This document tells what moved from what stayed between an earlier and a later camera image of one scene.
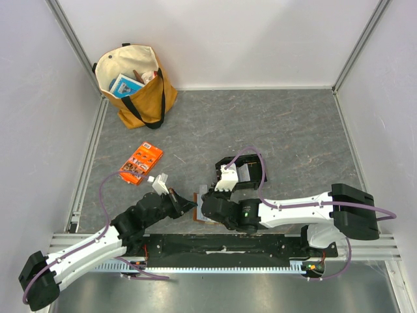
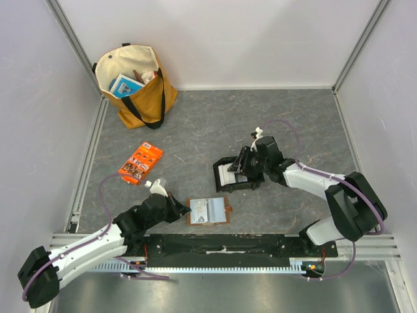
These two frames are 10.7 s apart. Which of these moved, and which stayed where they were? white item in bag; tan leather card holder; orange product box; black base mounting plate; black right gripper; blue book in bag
Moved: black right gripper; tan leather card holder
Stayed: blue book in bag; orange product box; black base mounting plate; white item in bag
